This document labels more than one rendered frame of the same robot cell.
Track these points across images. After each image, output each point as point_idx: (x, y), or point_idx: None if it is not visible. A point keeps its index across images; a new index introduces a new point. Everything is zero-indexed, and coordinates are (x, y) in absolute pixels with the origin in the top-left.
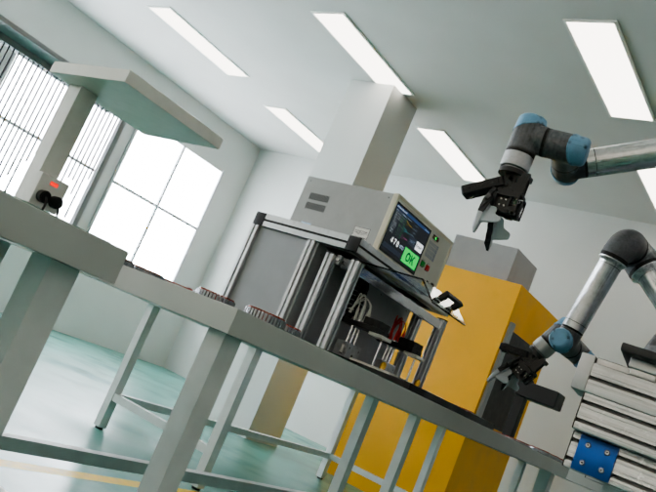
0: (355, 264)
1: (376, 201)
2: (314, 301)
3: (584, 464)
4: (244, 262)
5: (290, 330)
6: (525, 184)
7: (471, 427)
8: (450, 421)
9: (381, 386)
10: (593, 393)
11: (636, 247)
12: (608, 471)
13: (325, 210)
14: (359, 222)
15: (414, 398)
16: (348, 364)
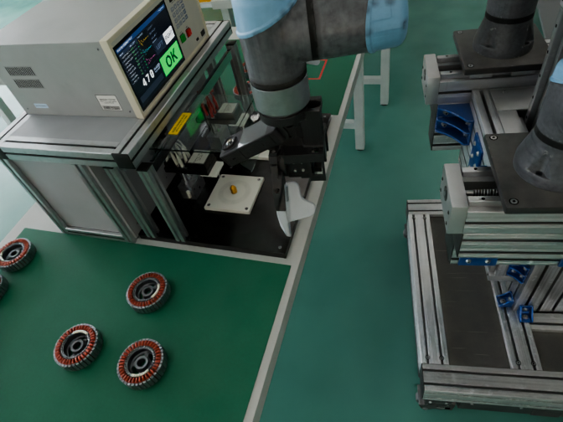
0: (145, 175)
1: (88, 59)
2: (139, 209)
3: (471, 261)
4: (37, 190)
5: (159, 302)
6: (320, 130)
7: (327, 172)
8: (318, 207)
9: (281, 333)
10: (472, 234)
11: None
12: (494, 260)
13: (43, 84)
14: (95, 89)
15: (298, 270)
16: (259, 400)
